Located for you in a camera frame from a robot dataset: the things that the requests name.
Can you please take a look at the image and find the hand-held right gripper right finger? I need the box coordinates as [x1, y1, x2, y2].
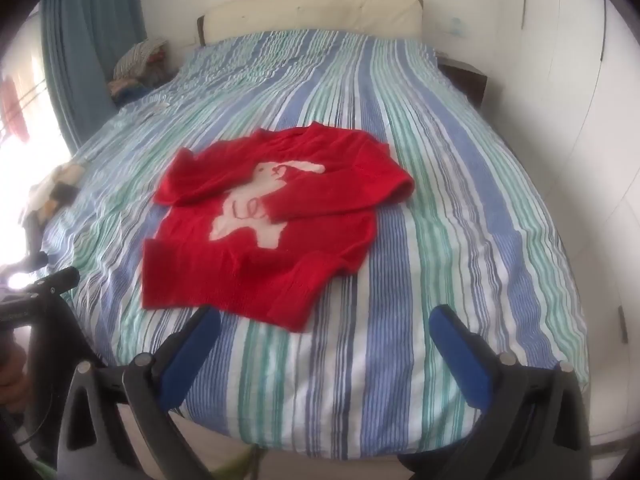
[400, 303, 601, 480]

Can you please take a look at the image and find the patterned pillow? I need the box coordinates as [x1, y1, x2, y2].
[22, 161, 87, 226]

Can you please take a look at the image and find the person's left hand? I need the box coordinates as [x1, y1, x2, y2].
[0, 342, 27, 413]

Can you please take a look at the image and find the pile of clothes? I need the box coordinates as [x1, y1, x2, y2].
[107, 37, 176, 106]

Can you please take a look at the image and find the red hanging cloth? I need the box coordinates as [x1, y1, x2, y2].
[0, 75, 31, 142]

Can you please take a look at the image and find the white wardrobe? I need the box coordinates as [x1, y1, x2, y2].
[492, 0, 640, 361]

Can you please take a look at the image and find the red knit sweater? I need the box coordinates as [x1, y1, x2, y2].
[141, 121, 416, 334]

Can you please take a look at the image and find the blue curtain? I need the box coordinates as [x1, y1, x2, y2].
[39, 0, 148, 153]

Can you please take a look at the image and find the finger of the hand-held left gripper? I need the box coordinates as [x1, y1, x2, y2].
[7, 252, 50, 272]
[27, 266, 81, 293]

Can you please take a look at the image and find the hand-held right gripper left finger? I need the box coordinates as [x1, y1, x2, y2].
[54, 304, 222, 480]

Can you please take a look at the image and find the striped bed cover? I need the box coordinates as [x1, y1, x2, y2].
[37, 27, 591, 460]

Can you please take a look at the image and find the dark wooden nightstand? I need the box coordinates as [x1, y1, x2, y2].
[436, 56, 488, 111]

